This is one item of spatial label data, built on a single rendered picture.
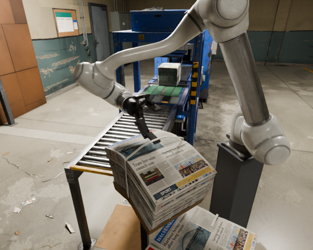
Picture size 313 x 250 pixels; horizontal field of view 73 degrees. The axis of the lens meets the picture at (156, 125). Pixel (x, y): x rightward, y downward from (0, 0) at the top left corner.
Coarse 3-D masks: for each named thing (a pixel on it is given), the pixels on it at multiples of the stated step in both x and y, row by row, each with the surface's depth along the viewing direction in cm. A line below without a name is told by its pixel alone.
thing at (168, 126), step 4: (176, 104) 242; (172, 108) 231; (176, 108) 232; (172, 112) 221; (176, 112) 234; (168, 116) 212; (172, 116) 212; (168, 120) 204; (172, 120) 208; (164, 124) 196; (168, 124) 196; (172, 124) 213; (164, 128) 188; (168, 128) 191
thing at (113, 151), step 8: (136, 136) 104; (160, 136) 98; (112, 144) 99; (120, 144) 96; (128, 144) 94; (136, 144) 92; (112, 152) 90; (120, 152) 86; (112, 160) 92; (112, 168) 98; (120, 168) 87; (120, 176) 92; (120, 184) 95
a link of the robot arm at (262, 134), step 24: (216, 0) 65; (240, 0) 64; (216, 24) 70; (240, 24) 70; (240, 48) 75; (240, 72) 79; (240, 96) 86; (264, 96) 86; (264, 120) 88; (264, 144) 87; (288, 144) 87
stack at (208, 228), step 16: (192, 208) 105; (176, 224) 96; (192, 224) 97; (208, 224) 97; (224, 224) 97; (160, 240) 90; (176, 240) 89; (192, 240) 90; (208, 240) 90; (224, 240) 89; (240, 240) 89; (256, 240) 91
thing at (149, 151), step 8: (152, 144) 90; (160, 144) 90; (168, 144) 90; (176, 144) 90; (184, 144) 90; (128, 152) 85; (136, 152) 85; (144, 152) 85; (152, 152) 85; (160, 152) 85; (120, 160) 84; (128, 160) 81; (136, 160) 80; (144, 160) 80; (128, 168) 79; (128, 176) 82; (128, 184) 87; (128, 192) 89
